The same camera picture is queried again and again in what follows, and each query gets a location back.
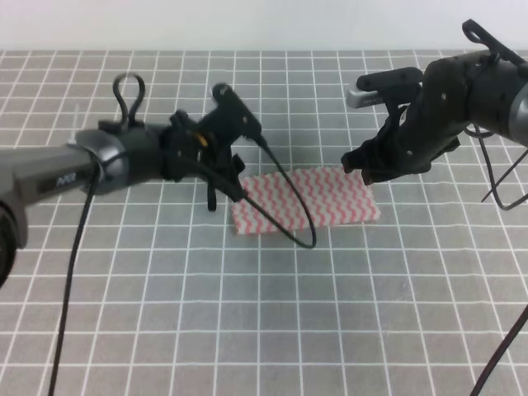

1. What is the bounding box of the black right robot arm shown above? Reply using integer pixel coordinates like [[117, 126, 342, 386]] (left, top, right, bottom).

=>
[[341, 20, 527, 185]]

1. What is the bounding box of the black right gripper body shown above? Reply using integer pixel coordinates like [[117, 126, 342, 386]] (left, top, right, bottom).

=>
[[372, 103, 460, 179]]

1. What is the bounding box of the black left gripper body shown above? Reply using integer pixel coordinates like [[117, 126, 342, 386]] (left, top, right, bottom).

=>
[[160, 109, 233, 184]]

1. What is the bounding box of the black camera cable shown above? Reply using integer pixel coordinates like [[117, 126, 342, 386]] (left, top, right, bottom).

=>
[[45, 138, 318, 396], [465, 125, 528, 396]]

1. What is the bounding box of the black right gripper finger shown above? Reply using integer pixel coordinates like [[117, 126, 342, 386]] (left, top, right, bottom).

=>
[[341, 142, 379, 172], [361, 167, 396, 185]]

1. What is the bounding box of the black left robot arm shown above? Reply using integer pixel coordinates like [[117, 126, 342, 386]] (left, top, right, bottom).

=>
[[1, 111, 246, 281]]

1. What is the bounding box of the black right camera cable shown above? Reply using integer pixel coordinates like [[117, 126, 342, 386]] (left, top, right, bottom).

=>
[[465, 125, 528, 396]]

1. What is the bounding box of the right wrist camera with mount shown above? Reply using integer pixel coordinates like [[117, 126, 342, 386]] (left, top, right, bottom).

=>
[[346, 67, 423, 115]]

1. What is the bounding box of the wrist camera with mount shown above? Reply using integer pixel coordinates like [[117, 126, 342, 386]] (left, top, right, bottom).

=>
[[199, 82, 263, 147], [346, 67, 423, 115]]

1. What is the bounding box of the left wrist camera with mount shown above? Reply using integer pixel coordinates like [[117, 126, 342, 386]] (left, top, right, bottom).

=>
[[199, 82, 263, 147]]

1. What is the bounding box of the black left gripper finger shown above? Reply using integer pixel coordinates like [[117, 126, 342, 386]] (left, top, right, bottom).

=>
[[229, 154, 246, 182], [205, 167, 248, 211]]

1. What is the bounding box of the pink wavy striped towel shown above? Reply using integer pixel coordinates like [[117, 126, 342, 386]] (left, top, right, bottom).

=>
[[242, 167, 381, 231]]

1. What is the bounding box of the black left camera cable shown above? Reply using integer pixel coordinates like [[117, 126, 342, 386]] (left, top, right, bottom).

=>
[[45, 138, 318, 396]]

